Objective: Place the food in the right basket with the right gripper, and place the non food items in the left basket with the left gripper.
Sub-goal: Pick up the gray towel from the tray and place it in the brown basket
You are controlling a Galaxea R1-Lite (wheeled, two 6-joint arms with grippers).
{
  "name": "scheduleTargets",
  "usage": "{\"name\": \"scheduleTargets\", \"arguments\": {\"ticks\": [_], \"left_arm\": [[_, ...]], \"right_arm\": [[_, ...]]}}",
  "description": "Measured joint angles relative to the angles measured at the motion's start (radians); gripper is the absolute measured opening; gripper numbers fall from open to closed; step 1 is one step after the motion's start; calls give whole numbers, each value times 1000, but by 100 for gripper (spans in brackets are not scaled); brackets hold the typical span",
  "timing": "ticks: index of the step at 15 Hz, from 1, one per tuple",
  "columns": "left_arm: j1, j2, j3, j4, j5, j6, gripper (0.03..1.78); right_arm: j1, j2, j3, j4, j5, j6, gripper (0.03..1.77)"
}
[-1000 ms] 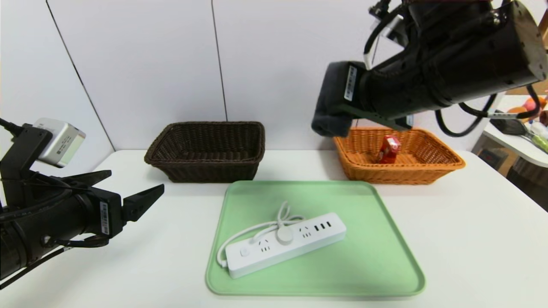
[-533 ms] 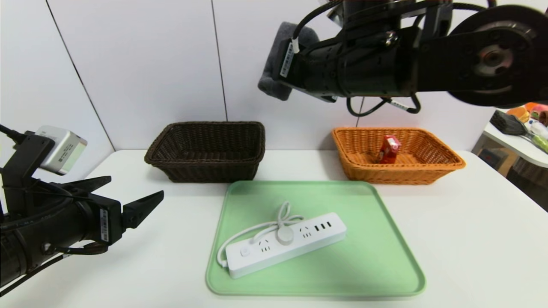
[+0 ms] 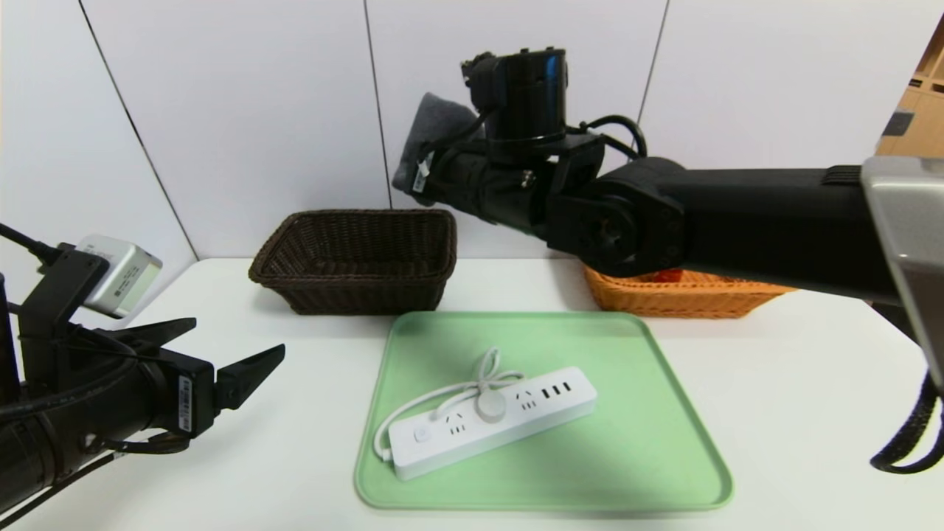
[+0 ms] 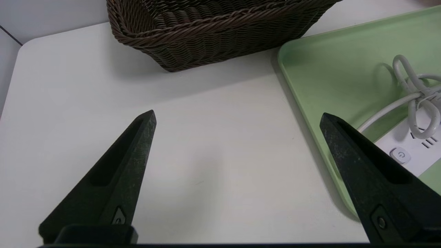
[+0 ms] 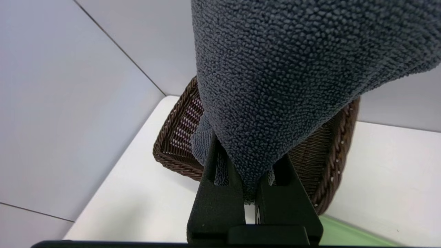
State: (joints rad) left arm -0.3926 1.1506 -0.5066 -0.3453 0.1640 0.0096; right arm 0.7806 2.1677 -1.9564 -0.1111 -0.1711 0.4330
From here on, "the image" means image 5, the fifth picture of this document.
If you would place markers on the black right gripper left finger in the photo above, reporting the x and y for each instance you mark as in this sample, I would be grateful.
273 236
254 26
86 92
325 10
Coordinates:
215 206

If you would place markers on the dark grey towel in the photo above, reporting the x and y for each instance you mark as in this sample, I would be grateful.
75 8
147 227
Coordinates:
282 86

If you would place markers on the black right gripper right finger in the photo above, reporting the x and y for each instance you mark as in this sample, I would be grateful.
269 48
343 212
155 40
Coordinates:
286 203

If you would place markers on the light green plastic tray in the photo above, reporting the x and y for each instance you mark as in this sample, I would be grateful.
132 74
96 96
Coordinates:
351 236

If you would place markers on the dark brown wicker basket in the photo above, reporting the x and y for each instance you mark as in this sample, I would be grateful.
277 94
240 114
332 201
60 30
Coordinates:
172 151

